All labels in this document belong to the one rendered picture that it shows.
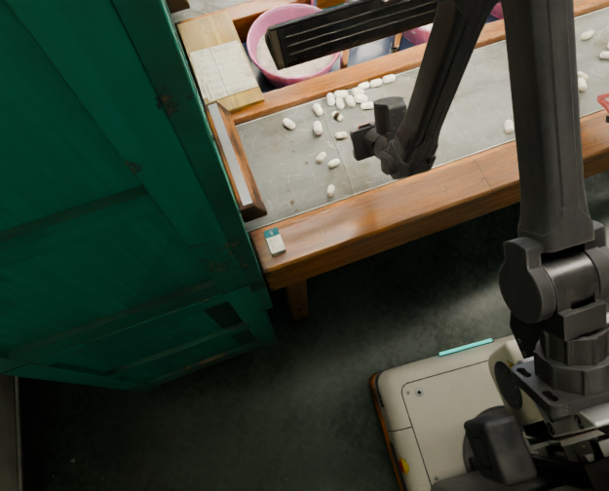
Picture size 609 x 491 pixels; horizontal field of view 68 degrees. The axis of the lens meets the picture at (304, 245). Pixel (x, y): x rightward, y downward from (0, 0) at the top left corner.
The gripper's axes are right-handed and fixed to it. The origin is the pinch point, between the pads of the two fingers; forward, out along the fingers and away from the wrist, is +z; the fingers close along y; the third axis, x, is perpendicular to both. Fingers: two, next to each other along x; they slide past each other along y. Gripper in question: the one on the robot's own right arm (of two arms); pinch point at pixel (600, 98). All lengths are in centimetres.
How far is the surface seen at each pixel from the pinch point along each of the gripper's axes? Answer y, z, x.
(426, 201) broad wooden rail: 50, -2, 9
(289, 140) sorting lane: 74, 22, -8
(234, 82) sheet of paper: 82, 34, -24
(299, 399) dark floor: 95, 26, 86
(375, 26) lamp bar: 56, -2, -31
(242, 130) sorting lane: 85, 28, -13
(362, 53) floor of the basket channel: 42, 45, -19
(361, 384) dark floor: 71, 24, 88
